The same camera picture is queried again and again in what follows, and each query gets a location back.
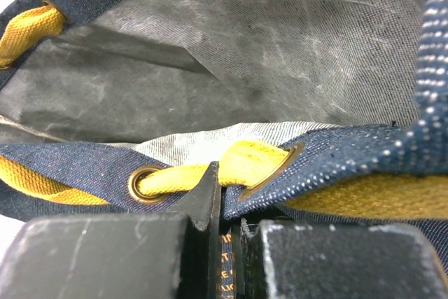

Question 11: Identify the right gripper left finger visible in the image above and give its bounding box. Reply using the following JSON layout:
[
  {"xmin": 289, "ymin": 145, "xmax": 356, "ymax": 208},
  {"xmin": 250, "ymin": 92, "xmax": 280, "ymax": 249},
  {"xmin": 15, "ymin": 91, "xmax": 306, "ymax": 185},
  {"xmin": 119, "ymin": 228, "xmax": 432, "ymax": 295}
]
[{"xmin": 1, "ymin": 162, "xmax": 221, "ymax": 298}]

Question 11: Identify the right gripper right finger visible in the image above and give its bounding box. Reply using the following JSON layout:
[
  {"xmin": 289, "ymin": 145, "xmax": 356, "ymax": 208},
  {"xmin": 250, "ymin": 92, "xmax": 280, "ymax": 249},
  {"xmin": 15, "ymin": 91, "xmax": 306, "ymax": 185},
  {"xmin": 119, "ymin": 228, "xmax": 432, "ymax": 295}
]
[{"xmin": 241, "ymin": 220, "xmax": 447, "ymax": 298}]

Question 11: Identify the dark denim tote bag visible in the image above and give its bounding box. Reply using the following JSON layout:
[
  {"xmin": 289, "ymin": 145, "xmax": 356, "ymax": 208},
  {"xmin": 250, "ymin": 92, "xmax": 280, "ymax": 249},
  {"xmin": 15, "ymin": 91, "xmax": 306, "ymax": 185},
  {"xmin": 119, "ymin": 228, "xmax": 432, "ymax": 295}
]
[{"xmin": 1, "ymin": 0, "xmax": 447, "ymax": 298}]

